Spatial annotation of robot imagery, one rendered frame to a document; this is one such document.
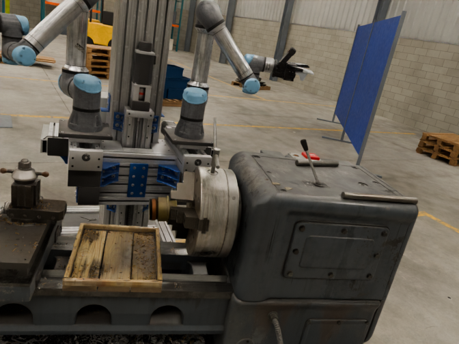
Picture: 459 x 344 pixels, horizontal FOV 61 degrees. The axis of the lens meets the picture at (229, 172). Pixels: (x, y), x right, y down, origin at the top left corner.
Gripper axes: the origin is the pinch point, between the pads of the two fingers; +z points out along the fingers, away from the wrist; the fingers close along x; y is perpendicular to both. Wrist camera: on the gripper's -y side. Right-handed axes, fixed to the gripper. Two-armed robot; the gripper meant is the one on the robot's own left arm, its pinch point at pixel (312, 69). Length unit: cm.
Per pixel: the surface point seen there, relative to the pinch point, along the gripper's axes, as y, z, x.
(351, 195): 18, 2, 95
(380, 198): 19, 13, 92
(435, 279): 168, 167, -61
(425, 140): 207, 390, -558
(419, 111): 236, 536, -909
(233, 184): 24, -35, 90
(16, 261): 46, -94, 117
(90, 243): 58, -81, 90
